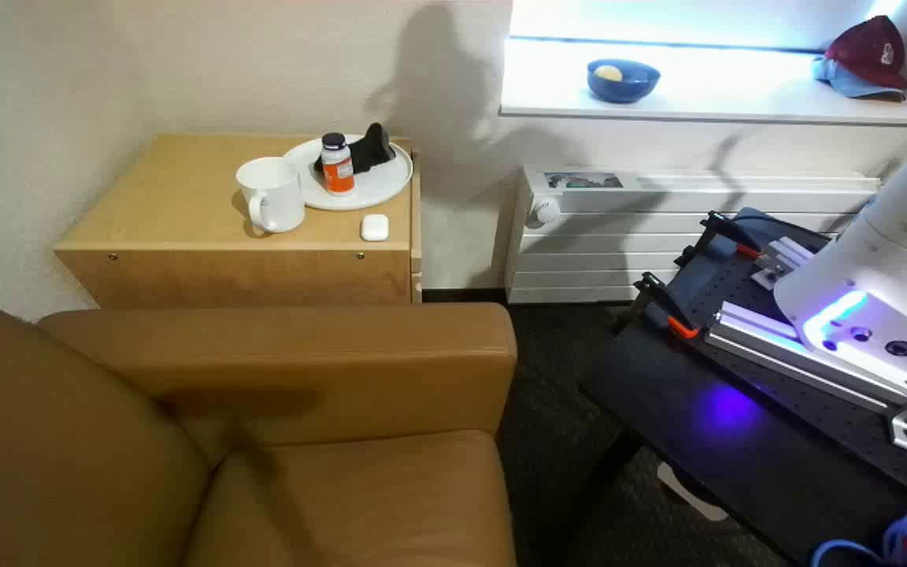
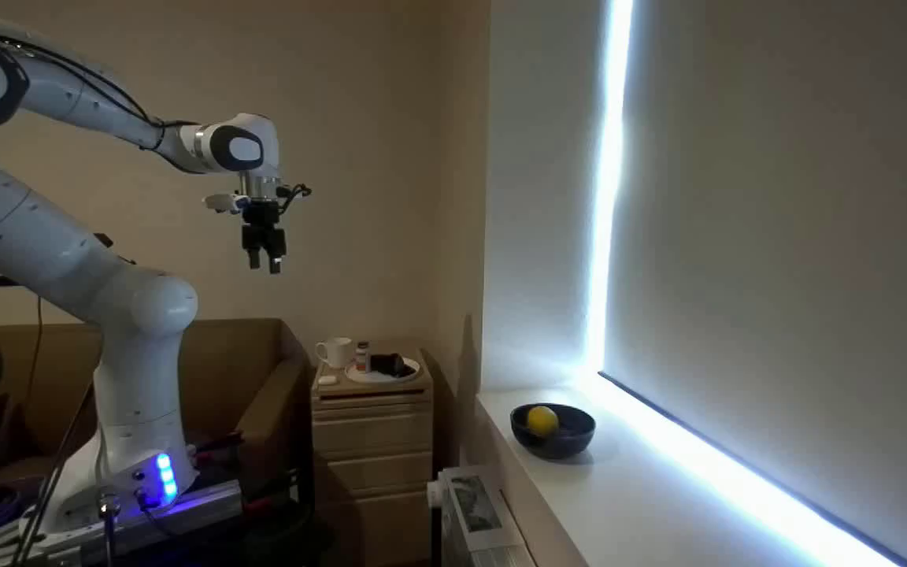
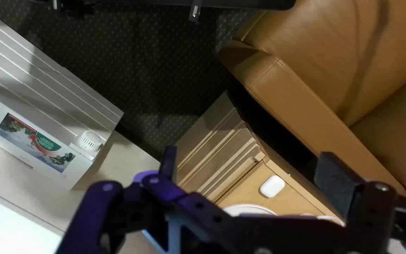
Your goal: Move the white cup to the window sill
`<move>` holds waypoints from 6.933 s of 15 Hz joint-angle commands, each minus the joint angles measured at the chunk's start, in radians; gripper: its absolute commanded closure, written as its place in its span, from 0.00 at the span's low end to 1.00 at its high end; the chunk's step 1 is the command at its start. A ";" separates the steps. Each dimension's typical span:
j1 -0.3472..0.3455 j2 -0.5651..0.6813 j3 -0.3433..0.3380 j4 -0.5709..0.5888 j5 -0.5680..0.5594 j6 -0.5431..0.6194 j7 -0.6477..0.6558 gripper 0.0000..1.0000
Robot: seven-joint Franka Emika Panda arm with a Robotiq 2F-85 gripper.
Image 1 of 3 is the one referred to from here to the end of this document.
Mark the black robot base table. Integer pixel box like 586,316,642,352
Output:
579,211,907,563

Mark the yellow lemon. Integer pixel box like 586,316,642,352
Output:
596,65,624,81

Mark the tan leather armchair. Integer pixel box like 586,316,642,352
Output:
0,304,517,567

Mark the small white earbud case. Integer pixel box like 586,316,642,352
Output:
360,214,389,244

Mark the black orange clamp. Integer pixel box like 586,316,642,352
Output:
636,271,699,343

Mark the maroon baseball cap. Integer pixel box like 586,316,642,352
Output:
813,15,907,100

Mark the white round plate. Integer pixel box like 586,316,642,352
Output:
282,138,411,211

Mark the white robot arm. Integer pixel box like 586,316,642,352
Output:
774,161,907,398

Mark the white window sill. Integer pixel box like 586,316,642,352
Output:
498,38,907,127

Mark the white wall heater unit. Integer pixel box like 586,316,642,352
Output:
507,166,878,304

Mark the black object on plate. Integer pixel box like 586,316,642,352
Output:
350,123,394,175

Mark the orange pill bottle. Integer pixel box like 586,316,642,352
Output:
320,134,352,193

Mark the wooden nightstand dresser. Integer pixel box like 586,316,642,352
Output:
54,137,423,306

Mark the aluminium rail with bracket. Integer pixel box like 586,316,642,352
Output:
706,294,907,450

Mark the white ceramic mug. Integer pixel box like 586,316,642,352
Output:
237,158,305,235

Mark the blue bowl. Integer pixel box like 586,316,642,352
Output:
586,61,660,103

